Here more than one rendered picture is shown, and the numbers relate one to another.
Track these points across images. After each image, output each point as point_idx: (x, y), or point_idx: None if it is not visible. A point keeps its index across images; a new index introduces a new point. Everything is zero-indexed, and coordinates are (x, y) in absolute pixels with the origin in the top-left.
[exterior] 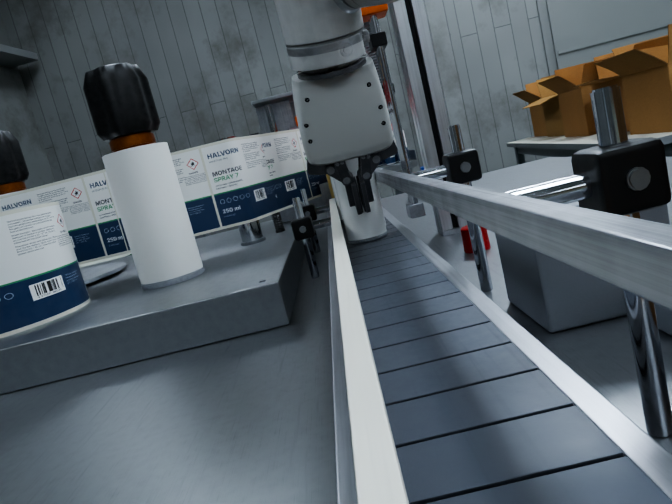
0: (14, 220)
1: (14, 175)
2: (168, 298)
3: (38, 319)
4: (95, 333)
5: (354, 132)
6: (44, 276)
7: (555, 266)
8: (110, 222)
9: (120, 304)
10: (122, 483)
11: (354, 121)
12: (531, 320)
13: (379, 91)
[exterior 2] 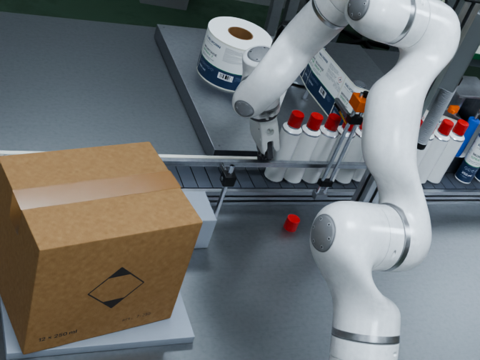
0: (228, 48)
1: None
2: (219, 119)
3: (214, 83)
4: (193, 106)
5: (255, 137)
6: (226, 73)
7: None
8: (309, 67)
9: (226, 105)
10: (103, 140)
11: (255, 134)
12: None
13: (261, 134)
